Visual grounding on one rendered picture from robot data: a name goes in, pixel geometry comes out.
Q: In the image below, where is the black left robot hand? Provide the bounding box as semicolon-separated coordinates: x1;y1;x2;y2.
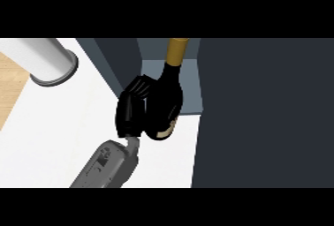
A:
114;74;154;139

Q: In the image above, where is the black wine bottle gold neck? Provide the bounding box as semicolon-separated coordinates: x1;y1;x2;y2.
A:
144;38;191;141

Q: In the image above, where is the dark grey cabinet door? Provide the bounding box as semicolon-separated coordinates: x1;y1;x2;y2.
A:
191;38;334;189

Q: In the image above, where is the white cylinder with grey rim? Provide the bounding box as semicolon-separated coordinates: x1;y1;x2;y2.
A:
0;38;82;87

